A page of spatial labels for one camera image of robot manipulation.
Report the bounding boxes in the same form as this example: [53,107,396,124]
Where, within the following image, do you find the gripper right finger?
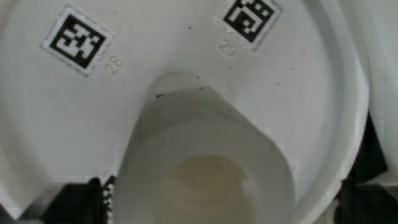
[334,119,398,224]

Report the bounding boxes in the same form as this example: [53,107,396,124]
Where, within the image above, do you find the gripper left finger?
[23,178,106,224]

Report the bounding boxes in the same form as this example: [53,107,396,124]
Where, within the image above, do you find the white cylindrical table leg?
[103,87,298,224]

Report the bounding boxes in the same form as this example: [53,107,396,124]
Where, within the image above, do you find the white round table top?
[0,0,369,224]

